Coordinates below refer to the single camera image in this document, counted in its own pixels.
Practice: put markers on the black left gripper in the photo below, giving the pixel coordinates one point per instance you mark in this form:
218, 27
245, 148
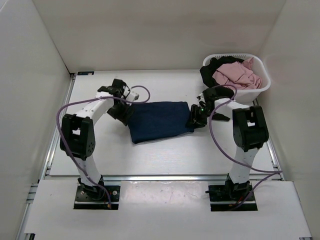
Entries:
123, 117

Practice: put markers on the dark blue denim trousers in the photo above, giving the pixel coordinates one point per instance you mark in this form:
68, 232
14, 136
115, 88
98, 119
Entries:
159, 120

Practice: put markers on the white front cover board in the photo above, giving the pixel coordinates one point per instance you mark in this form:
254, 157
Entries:
175, 210

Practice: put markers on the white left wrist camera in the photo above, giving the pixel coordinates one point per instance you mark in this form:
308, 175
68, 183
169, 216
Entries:
132, 96

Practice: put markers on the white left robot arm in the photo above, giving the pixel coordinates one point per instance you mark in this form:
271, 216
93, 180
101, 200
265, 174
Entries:
77, 134

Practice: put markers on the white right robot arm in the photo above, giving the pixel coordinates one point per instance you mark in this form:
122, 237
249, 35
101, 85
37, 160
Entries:
249, 129

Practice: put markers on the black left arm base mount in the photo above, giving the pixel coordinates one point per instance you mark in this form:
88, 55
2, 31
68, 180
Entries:
83, 201

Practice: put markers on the white plastic laundry basket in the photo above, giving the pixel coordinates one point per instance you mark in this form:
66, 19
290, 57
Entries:
246, 96

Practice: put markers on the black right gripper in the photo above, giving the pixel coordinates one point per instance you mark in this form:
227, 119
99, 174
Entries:
194, 117

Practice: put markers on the pink garment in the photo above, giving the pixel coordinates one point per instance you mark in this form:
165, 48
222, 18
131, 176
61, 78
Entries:
238, 74

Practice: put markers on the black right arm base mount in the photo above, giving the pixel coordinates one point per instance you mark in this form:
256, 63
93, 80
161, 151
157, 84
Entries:
220, 201

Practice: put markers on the black garment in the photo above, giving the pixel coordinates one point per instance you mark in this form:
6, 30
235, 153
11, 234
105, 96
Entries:
210, 81

